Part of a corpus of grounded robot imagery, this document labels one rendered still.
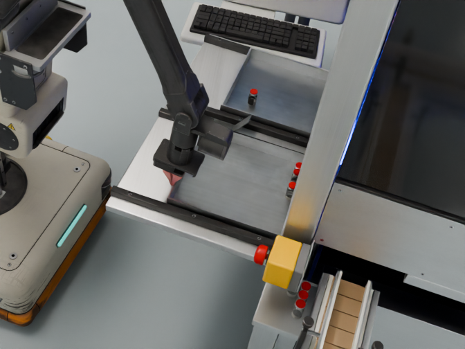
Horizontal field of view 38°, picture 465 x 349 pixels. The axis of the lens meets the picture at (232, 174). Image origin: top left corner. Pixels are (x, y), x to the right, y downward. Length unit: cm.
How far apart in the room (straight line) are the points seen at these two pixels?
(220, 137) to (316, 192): 25
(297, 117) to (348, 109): 70
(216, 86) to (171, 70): 56
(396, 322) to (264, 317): 30
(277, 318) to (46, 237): 104
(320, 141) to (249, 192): 46
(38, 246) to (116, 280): 37
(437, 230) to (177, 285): 137
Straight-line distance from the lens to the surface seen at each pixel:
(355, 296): 142
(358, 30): 101
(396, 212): 125
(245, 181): 161
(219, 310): 242
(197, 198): 156
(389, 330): 156
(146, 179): 159
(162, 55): 127
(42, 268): 222
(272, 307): 142
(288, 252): 132
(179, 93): 131
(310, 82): 191
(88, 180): 238
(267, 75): 189
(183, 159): 145
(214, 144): 139
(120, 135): 291
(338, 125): 112
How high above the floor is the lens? 209
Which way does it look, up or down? 49 degrees down
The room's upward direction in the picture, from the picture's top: 10 degrees clockwise
